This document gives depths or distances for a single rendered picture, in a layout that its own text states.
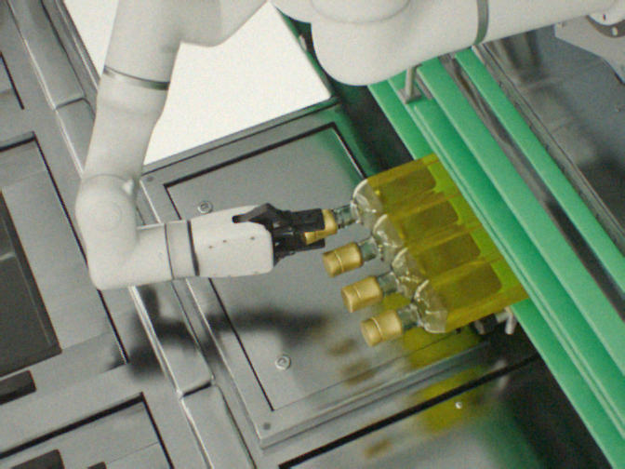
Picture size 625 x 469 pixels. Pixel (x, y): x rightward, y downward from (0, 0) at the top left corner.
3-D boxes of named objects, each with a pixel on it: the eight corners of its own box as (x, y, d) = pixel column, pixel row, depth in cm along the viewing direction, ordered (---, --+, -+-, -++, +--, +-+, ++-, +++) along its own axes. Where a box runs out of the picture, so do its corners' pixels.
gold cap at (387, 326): (391, 317, 147) (359, 330, 146) (392, 303, 144) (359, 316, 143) (404, 340, 145) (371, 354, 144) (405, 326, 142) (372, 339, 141)
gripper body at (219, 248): (192, 293, 153) (275, 280, 154) (183, 251, 145) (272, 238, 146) (185, 246, 158) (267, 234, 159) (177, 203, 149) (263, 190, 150)
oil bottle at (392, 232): (504, 187, 160) (364, 243, 155) (509, 162, 155) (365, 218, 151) (525, 218, 157) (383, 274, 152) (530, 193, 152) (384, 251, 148)
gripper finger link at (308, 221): (274, 238, 150) (325, 230, 151) (273, 224, 147) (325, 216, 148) (271, 218, 152) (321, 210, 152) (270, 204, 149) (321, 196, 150)
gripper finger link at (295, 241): (276, 265, 155) (325, 258, 156) (275, 252, 153) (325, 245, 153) (272, 246, 157) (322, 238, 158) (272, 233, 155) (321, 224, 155)
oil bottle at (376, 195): (484, 154, 163) (345, 208, 158) (487, 129, 158) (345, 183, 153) (503, 184, 160) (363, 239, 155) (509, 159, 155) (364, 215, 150)
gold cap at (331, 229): (325, 218, 156) (296, 230, 155) (325, 203, 153) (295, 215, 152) (338, 238, 154) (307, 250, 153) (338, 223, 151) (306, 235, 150)
